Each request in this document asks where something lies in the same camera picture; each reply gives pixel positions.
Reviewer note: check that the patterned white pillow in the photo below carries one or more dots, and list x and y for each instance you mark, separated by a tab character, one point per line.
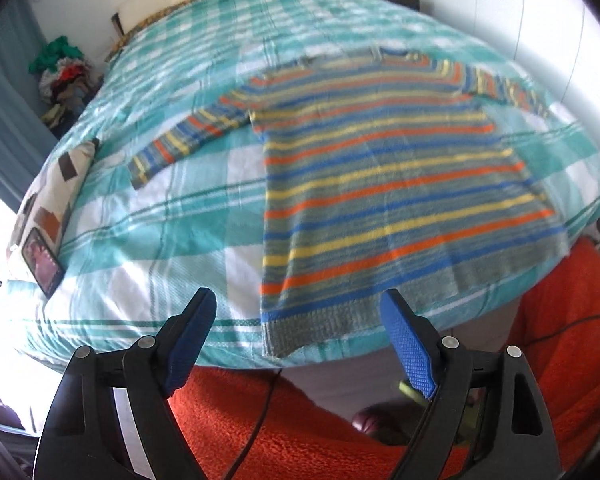
55	185

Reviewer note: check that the striped knit sweater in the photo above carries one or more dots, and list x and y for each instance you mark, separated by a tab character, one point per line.
380	185

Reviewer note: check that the blue curtain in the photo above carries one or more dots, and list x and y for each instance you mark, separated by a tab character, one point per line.
10	100

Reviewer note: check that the orange fleece cloth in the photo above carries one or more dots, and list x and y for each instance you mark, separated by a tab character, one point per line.
310	440

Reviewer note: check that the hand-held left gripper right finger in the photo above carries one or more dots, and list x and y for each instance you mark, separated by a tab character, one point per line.
410	350

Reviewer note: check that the maroon round object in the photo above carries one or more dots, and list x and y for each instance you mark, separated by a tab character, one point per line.
377	422

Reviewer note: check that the wooden bed frame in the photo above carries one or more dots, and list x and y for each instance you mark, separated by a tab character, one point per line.
116	22

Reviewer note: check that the black smartphone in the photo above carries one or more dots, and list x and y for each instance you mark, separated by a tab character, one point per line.
42	262

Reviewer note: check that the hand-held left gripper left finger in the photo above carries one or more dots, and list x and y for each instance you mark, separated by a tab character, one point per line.
189	347

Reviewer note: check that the teal checked bed blanket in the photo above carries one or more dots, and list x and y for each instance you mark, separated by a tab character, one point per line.
180	220

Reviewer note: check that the pile of colourful clothes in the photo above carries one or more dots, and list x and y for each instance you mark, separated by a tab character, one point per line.
65	77

